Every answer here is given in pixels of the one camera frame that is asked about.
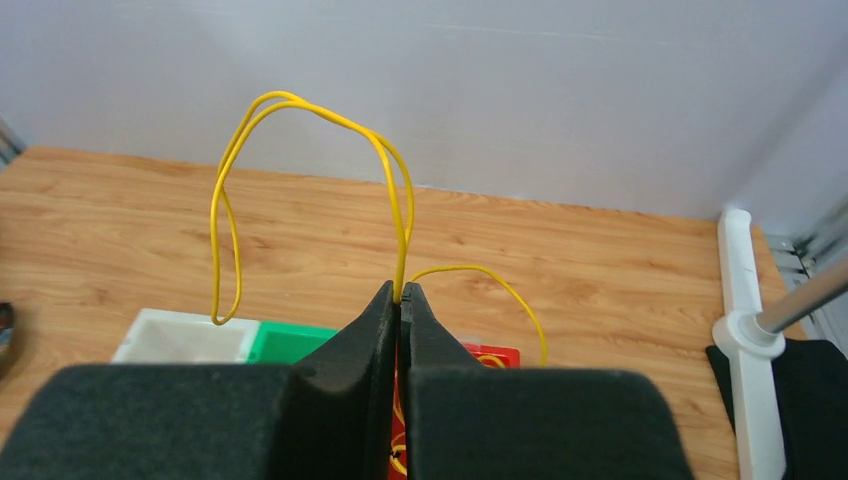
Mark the metal clothes rack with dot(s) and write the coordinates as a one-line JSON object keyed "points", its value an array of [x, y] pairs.
{"points": [[749, 336]]}

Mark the red plastic bin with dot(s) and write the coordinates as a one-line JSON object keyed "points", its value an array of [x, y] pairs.
{"points": [[489, 356]]}

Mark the green plastic bin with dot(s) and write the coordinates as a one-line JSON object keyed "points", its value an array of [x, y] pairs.
{"points": [[283, 343]]}

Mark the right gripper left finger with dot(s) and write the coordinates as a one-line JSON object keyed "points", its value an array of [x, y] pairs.
{"points": [[334, 416]]}

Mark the white plastic bin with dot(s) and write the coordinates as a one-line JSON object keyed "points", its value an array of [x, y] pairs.
{"points": [[167, 337]]}

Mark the black garment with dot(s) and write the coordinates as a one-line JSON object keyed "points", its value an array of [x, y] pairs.
{"points": [[810, 378]]}

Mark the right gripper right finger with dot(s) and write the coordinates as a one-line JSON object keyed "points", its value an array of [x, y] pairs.
{"points": [[450, 399]]}

